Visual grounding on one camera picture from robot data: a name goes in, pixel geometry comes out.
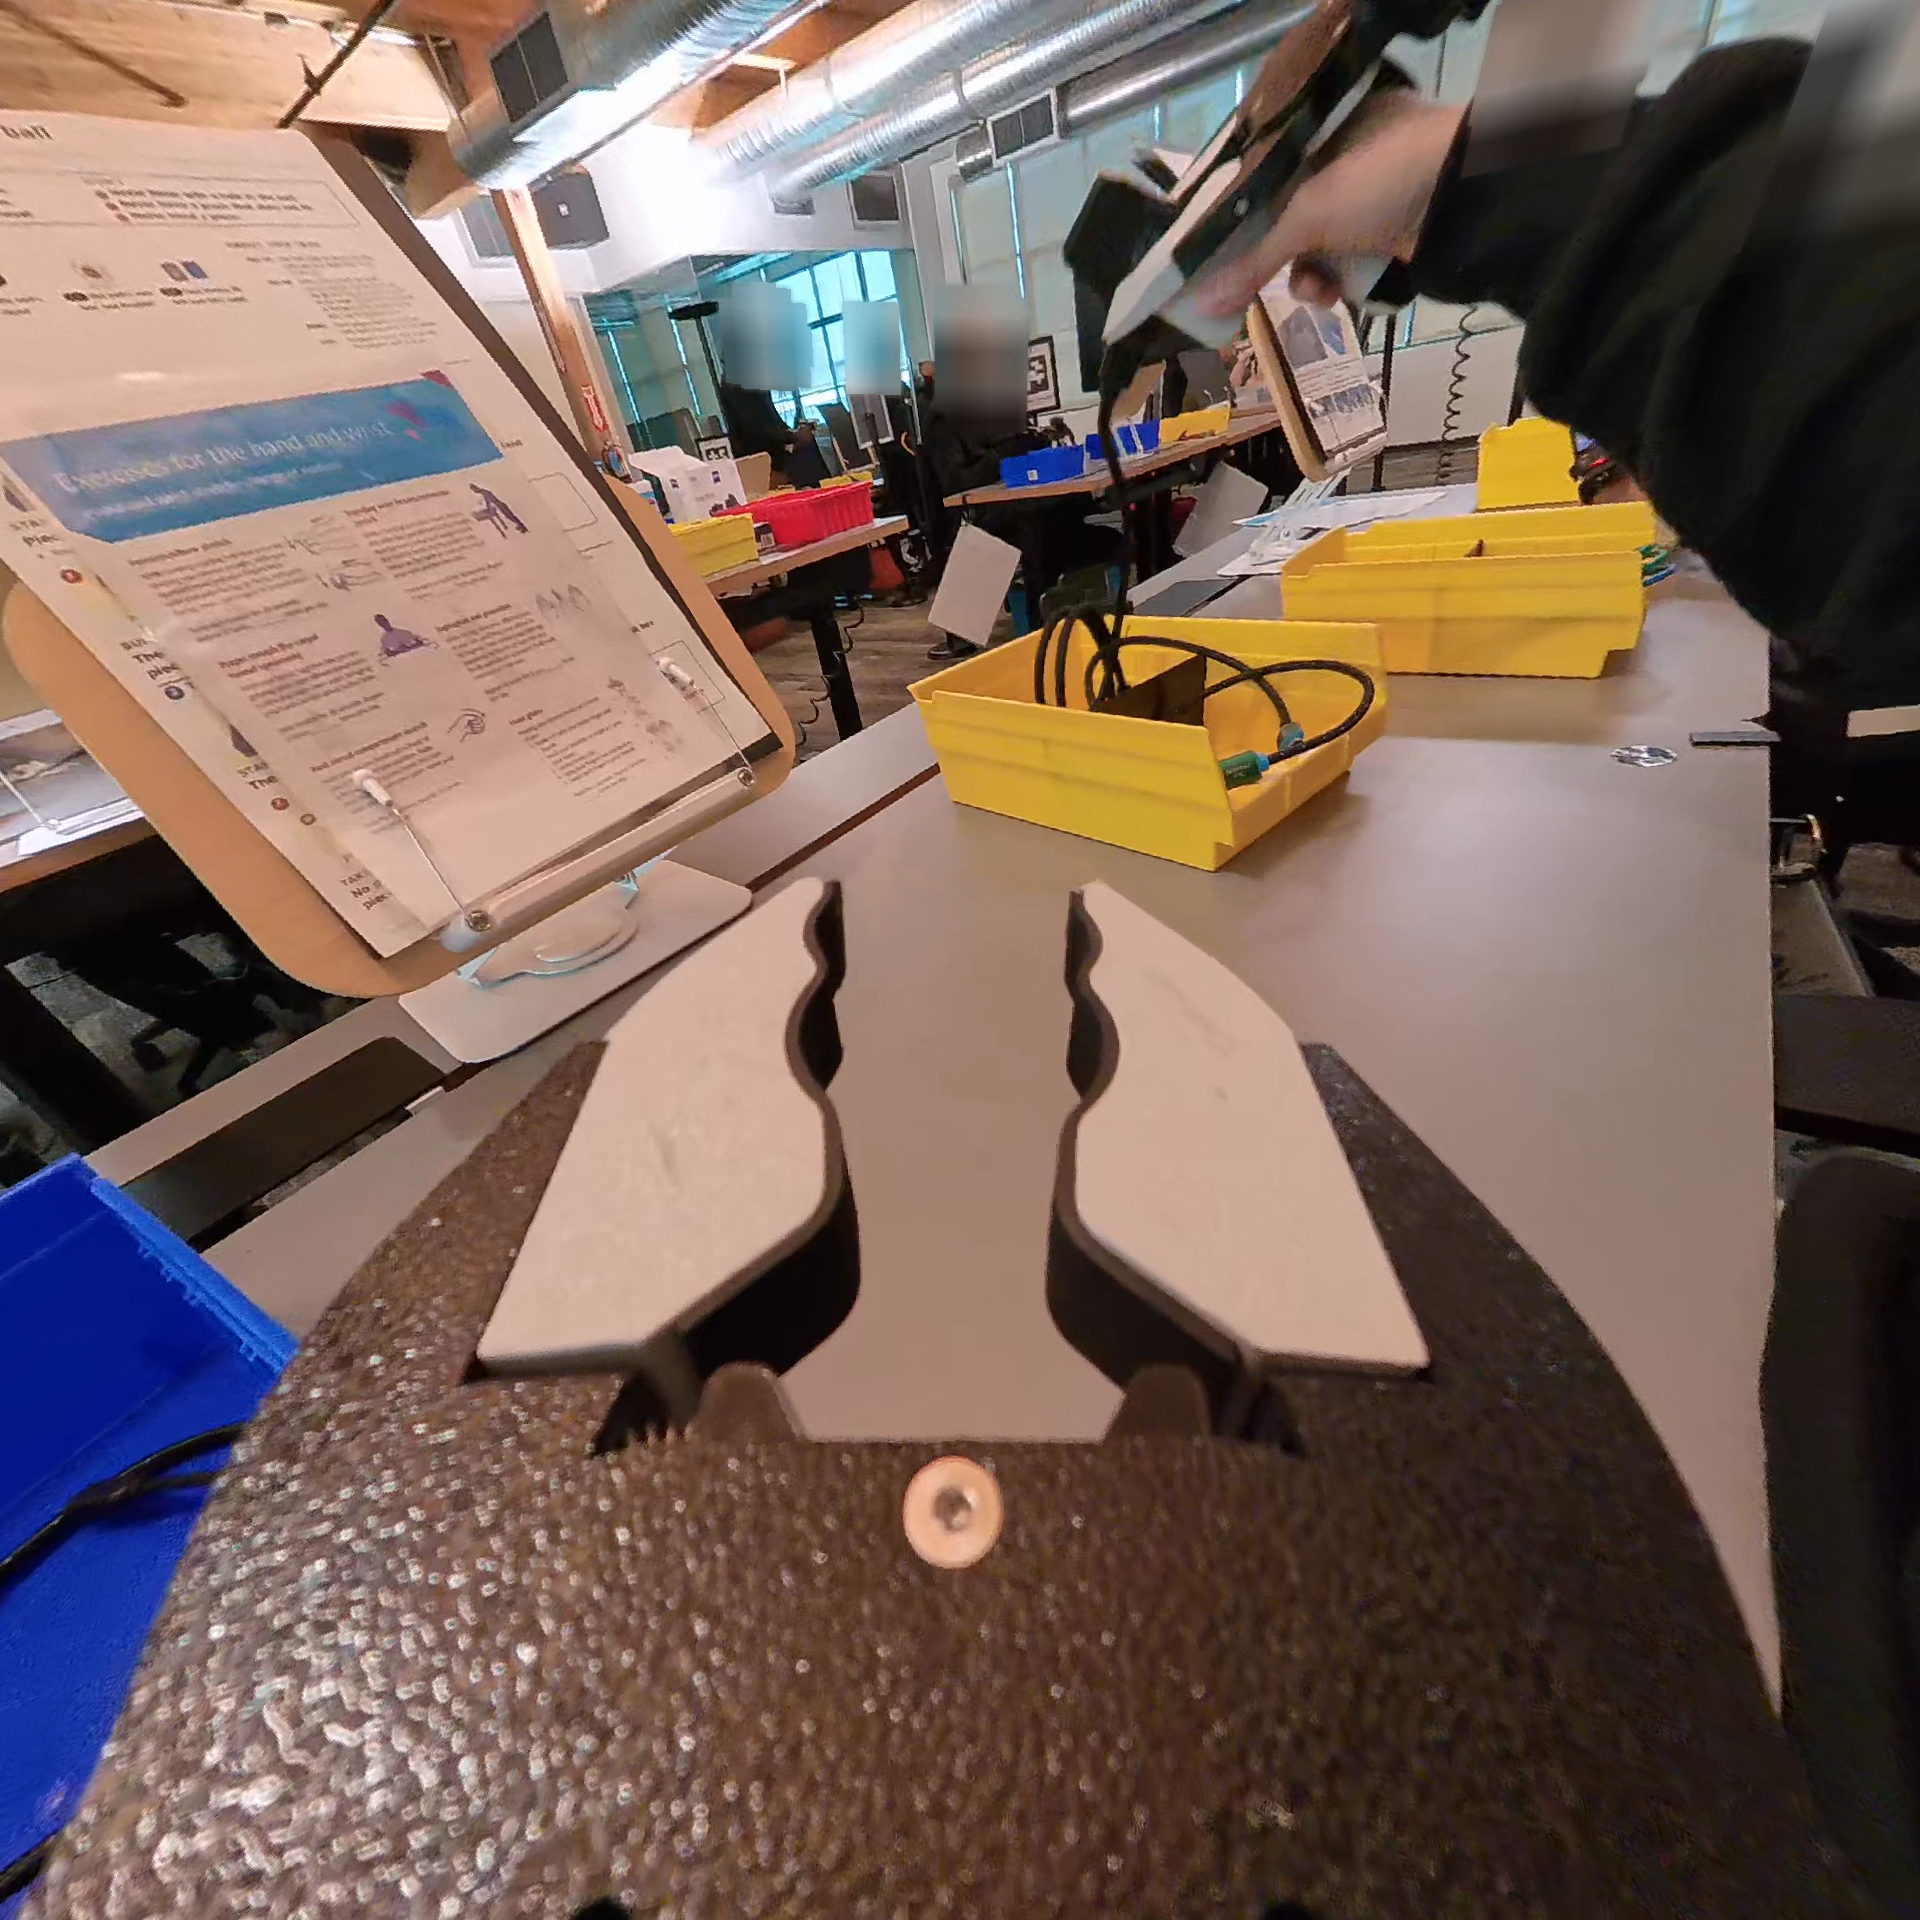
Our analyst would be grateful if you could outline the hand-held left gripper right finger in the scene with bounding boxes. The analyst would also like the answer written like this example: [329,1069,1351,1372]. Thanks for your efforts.
[1046,882,1434,1396]

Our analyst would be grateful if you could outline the silver air duct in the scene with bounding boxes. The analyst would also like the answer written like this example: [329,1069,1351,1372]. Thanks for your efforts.
[450,0,1327,190]

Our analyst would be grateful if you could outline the instruction sheet on wooden stand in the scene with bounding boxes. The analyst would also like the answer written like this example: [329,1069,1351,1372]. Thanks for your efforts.
[0,109,799,1068]

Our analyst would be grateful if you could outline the person's right forearm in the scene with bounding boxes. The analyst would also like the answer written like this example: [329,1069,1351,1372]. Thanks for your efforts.
[1406,36,1920,688]

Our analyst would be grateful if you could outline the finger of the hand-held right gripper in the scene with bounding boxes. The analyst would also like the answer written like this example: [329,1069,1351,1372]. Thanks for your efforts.
[1104,137,1310,357]

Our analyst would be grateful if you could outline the black cable green plugs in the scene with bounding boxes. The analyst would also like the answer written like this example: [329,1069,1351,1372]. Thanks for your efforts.
[1116,657,1381,790]

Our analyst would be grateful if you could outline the red plastic bin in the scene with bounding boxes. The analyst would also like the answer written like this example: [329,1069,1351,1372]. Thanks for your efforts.
[749,479,878,552]

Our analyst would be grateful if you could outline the grey desk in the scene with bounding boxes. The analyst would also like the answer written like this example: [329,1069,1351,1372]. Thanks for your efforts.
[83,479,1787,1717]

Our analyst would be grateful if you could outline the white hanging paper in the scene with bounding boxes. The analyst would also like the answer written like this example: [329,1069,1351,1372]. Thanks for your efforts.
[929,520,1026,649]

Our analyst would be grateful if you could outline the black bin divider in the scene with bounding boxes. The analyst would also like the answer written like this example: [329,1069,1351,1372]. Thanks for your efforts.
[1085,654,1213,732]

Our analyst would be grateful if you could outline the wooden document stand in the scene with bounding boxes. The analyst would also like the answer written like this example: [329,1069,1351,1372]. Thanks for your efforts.
[1220,276,1450,579]

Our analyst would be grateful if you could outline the wooden side desk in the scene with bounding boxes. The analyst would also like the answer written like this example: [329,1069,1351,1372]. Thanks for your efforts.
[704,513,916,741]

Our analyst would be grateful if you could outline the thin black cable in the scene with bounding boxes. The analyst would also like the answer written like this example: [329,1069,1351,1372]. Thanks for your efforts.
[0,1416,252,1581]

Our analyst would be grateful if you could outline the person's right hand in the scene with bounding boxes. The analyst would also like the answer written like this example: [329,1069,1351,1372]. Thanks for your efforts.
[1199,89,1470,323]

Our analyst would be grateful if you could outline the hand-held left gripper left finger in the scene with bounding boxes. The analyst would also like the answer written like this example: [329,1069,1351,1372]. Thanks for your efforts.
[474,877,864,1396]

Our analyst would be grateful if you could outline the yellow plastic bin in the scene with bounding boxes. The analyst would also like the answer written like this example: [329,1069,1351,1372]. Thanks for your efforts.
[1277,502,1661,679]
[908,611,1390,875]
[1474,418,1584,513]

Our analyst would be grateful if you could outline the black braided cable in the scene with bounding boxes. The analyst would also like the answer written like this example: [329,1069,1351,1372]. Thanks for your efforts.
[1035,338,1160,715]

